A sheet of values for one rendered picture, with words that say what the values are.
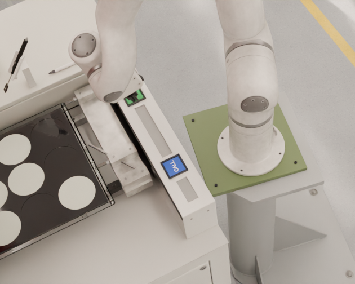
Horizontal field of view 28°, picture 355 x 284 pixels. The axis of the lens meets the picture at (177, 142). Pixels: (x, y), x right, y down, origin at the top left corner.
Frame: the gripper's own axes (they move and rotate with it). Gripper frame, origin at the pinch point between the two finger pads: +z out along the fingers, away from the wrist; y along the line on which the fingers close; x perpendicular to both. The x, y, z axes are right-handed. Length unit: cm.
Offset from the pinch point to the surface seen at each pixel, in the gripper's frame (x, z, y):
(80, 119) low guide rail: 9.4, 15.2, -19.1
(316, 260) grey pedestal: -45, 106, 19
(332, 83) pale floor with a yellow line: 23, 129, 63
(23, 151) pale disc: 4.1, 4.5, -35.2
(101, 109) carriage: 8.0, 13.6, -11.8
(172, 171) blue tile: -23.6, 3.8, -0.1
